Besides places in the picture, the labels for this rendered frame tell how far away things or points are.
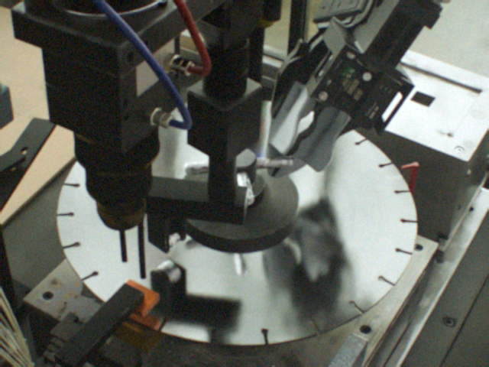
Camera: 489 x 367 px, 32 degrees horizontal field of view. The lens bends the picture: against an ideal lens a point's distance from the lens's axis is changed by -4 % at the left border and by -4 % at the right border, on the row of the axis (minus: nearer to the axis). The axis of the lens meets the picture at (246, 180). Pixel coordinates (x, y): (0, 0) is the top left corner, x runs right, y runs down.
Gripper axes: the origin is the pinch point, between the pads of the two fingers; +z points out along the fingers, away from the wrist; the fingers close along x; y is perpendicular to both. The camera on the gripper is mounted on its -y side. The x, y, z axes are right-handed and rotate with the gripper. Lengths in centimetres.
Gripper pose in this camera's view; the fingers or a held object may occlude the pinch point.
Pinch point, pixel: (278, 160)
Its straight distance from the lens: 78.6
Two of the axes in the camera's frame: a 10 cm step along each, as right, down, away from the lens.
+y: 0.8, 4.8, -8.8
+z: -5.2, 7.7, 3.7
